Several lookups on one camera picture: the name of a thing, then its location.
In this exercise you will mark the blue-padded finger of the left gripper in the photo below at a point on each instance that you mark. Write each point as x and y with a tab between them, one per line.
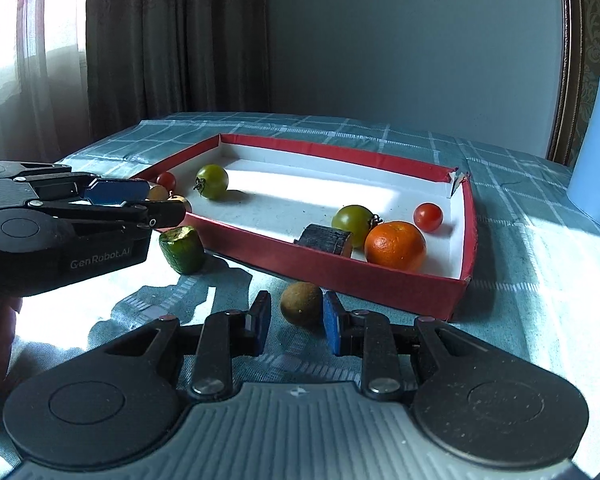
72	186

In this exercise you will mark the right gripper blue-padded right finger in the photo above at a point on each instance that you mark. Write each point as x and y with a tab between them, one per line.
428	342

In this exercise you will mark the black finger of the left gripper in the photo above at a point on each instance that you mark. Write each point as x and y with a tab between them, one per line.
87	217

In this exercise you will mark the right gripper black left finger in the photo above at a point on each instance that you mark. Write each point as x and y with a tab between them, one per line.
164	344

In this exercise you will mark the red cherry tomato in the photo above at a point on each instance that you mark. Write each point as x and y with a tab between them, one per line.
167	180
428	217

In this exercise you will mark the green cucumber piece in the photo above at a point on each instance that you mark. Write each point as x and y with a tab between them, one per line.
183	249

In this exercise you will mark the large green tomato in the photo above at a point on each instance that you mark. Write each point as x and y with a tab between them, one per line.
211	181

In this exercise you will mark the round brown longan fruit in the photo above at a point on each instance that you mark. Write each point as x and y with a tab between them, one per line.
301	304

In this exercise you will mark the small green tomato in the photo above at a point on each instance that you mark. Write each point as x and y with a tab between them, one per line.
358	221

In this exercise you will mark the dark sugarcane piece left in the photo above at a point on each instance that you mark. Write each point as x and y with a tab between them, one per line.
157	193

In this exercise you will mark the orange tangerine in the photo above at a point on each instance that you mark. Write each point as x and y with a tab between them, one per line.
396	245

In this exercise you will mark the red cardboard box tray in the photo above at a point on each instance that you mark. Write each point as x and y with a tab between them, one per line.
269	203

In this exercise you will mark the teal plaid tablecloth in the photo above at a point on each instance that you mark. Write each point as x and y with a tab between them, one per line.
535	290

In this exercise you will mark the dark patterned curtain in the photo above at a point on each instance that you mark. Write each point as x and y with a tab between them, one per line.
151	58

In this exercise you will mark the dark wooden wall frame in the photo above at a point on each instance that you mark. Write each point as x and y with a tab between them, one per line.
570	83

